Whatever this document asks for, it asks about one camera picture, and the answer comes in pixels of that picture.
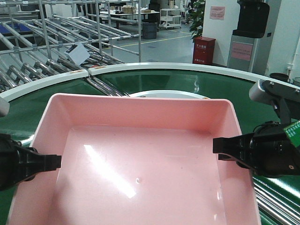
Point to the pink plastic bin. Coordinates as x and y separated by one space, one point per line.
136 161

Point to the pink wall notice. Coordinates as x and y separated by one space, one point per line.
217 13

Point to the red fire extinguisher box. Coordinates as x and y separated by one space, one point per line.
203 50

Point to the grey storage crate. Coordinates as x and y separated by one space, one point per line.
149 30

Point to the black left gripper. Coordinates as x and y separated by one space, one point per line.
22 163

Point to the white outer conveyor rim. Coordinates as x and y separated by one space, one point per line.
24 89

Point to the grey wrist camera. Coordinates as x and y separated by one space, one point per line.
4 107
264 91

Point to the green circuit board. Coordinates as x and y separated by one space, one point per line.
293 133

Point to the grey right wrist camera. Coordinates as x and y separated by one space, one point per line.
264 91

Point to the white control box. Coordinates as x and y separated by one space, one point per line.
77 53

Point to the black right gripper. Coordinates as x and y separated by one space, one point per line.
267 151

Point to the metal roller conveyor rack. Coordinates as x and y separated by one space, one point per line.
34 34

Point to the green potted plant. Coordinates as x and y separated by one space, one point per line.
197 17

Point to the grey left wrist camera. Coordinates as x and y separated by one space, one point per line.
4 107

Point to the white wire cart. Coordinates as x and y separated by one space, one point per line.
170 18

